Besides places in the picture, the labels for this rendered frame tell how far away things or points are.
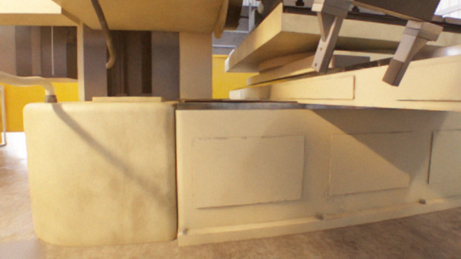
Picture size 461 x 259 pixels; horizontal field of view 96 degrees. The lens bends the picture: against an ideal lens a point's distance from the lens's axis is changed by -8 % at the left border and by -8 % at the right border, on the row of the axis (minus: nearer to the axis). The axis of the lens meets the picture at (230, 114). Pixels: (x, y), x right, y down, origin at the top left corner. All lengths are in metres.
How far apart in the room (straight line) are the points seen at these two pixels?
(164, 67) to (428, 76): 1.36
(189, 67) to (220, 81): 1.81
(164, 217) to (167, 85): 0.85
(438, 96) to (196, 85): 1.29
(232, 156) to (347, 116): 0.58
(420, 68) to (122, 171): 1.01
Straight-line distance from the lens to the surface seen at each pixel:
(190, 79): 1.56
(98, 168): 1.05
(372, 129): 1.30
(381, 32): 1.07
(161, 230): 1.11
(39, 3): 1.46
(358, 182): 1.31
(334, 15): 0.35
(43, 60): 1.83
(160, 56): 1.59
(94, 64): 1.68
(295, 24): 0.86
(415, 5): 0.41
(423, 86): 0.60
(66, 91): 3.72
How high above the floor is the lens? 0.62
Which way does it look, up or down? 4 degrees down
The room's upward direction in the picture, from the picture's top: straight up
